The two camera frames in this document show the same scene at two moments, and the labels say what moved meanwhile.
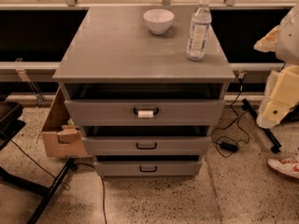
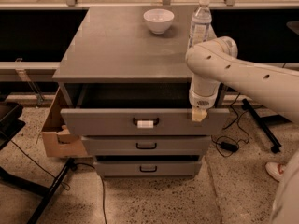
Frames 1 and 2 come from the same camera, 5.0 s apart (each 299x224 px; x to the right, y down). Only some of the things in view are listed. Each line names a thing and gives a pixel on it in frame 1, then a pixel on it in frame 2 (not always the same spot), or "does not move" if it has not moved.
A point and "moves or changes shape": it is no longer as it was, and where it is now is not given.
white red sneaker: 287,166 to 275,170
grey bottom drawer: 149,169 does not move
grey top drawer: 144,112 moves or changes shape
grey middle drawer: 146,146 does not move
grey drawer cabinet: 144,108 does not move
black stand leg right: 275,145 does not move
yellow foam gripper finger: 267,43 to 198,114
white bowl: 158,20 does not move
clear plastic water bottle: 199,30 does not move
